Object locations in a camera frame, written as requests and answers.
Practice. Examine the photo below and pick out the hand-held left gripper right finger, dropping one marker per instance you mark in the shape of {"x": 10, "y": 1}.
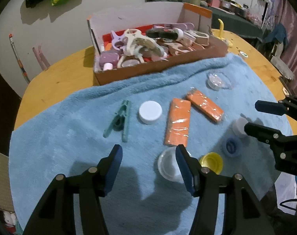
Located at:
{"x": 185, "y": 170}

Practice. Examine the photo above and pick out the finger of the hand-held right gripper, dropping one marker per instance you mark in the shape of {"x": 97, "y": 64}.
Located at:
{"x": 258, "y": 131}
{"x": 268, "y": 107}

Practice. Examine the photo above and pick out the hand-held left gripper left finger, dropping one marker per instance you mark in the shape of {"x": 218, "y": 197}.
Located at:
{"x": 114, "y": 167}

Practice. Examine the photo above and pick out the clear plastic lid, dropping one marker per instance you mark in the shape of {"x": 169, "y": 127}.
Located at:
{"x": 169, "y": 166}

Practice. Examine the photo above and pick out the white bottle cap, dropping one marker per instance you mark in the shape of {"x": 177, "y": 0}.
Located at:
{"x": 239, "y": 127}

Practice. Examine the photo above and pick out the blue plastic lid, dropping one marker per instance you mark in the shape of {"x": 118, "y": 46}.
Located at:
{"x": 232, "y": 149}

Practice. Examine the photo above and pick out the orange packet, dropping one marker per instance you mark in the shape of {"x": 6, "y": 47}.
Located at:
{"x": 206, "y": 106}
{"x": 177, "y": 122}

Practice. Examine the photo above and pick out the green clothespin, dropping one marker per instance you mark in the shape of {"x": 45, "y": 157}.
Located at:
{"x": 126, "y": 117}

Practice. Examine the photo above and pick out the white ridged jar cap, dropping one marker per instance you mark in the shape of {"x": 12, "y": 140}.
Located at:
{"x": 150, "y": 112}

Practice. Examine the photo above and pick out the cardboard box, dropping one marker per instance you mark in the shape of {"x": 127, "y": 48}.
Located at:
{"x": 138, "y": 72}

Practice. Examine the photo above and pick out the pink tube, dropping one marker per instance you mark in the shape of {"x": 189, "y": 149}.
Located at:
{"x": 108, "y": 66}

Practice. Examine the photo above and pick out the large purple clip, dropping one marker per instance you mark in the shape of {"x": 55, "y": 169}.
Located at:
{"x": 119, "y": 39}
{"x": 177, "y": 25}

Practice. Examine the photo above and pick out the clear round container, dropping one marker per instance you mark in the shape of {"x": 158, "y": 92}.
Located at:
{"x": 215, "y": 80}

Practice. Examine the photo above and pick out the yellow bottle cap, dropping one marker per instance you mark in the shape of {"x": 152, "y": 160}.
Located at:
{"x": 212, "y": 164}

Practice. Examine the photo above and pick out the blue fluffy towel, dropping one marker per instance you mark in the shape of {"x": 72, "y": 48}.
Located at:
{"x": 65, "y": 139}

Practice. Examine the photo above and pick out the blue cloth on chair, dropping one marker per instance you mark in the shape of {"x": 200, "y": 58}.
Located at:
{"x": 278, "y": 33}

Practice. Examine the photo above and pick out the pink curtain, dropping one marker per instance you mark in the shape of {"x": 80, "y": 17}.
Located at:
{"x": 295, "y": 29}

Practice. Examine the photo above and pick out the side table with dark cloth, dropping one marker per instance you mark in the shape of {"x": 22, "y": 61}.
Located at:
{"x": 236, "y": 22}

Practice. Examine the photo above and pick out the pile of assorted plastic clips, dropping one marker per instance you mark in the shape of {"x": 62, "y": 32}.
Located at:
{"x": 187, "y": 44}

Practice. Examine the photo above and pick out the purple compact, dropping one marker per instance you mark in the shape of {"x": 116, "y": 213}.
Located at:
{"x": 108, "y": 58}

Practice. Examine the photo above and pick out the white plush toy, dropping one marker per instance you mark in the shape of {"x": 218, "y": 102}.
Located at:
{"x": 6, "y": 221}

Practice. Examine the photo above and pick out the large beige clip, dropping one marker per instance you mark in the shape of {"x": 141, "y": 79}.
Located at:
{"x": 138, "y": 44}

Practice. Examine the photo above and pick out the olive tape roll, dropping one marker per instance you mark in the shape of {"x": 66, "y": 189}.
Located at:
{"x": 195, "y": 1}

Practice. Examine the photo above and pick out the pink plastic hanger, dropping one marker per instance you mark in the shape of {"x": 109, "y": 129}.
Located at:
{"x": 42, "y": 58}

